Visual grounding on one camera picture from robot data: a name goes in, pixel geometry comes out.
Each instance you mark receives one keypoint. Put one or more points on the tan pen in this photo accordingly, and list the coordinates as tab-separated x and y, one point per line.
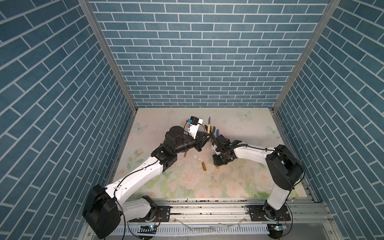
209	125

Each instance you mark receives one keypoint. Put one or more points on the aluminium mounting rail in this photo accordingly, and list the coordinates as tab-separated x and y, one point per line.
302	220

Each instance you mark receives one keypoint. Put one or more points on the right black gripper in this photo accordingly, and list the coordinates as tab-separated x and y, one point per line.
216	162

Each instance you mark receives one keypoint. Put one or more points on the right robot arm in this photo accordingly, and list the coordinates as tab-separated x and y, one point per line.
285	169

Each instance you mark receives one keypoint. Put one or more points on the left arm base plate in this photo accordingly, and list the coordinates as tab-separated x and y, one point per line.
163	212

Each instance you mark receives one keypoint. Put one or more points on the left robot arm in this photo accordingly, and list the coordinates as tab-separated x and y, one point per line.
103	209

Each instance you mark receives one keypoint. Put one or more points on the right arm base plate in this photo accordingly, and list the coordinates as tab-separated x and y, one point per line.
259	213

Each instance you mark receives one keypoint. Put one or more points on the floral table mat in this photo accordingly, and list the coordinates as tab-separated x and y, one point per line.
186	177

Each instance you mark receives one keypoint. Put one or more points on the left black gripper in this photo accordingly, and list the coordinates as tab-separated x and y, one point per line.
198	143

